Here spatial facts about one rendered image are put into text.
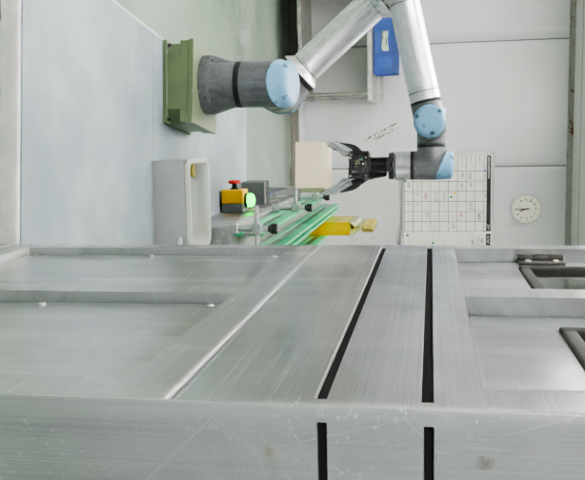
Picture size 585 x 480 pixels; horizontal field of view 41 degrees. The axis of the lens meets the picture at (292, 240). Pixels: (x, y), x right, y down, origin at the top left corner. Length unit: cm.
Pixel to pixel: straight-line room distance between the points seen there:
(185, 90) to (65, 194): 60
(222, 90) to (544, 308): 135
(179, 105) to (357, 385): 152
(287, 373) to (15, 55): 94
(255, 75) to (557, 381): 150
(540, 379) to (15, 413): 36
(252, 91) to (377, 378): 152
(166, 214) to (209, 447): 143
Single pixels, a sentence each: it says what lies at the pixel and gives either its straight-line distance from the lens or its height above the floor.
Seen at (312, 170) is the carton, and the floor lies 109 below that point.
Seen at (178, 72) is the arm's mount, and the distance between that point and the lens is 200.
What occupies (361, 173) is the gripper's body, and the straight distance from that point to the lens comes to 206.
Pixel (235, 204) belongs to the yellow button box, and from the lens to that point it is 247.
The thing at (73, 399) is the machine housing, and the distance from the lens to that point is 52.
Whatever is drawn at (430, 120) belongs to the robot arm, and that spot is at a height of 140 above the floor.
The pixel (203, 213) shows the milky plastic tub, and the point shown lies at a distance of 204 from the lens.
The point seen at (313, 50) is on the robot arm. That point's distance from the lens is 213.
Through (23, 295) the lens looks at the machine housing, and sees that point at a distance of 90.
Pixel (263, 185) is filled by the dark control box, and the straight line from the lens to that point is 272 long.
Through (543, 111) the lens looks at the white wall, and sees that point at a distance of 803.
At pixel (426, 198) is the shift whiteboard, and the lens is 797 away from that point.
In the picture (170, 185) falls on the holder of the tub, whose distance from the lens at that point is 189.
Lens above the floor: 140
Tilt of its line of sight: 10 degrees down
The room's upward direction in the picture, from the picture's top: 90 degrees clockwise
